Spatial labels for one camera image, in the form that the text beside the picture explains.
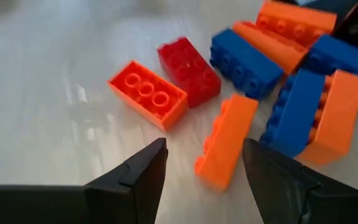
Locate large red block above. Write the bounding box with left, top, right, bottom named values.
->
left=156, top=36, right=223, bottom=109

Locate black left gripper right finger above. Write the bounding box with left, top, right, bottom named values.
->
left=242, top=138, right=358, bottom=224

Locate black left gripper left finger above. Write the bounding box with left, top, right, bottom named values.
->
left=0, top=137, right=169, bottom=224

